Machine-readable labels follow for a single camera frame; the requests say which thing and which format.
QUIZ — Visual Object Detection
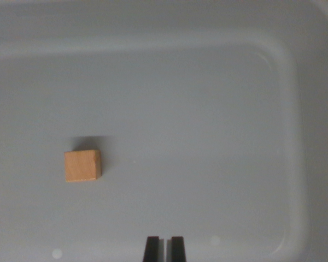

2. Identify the light blue plastic bin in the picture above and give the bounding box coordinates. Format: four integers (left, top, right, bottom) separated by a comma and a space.
0, 0, 328, 262

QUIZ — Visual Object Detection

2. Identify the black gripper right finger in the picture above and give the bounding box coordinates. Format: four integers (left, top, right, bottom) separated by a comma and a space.
166, 236, 188, 262

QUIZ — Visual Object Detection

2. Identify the wooden cube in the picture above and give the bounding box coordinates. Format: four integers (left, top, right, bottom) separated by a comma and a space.
64, 149, 103, 182

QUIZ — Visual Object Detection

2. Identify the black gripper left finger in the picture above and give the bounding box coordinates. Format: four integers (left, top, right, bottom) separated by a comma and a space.
143, 236, 165, 262

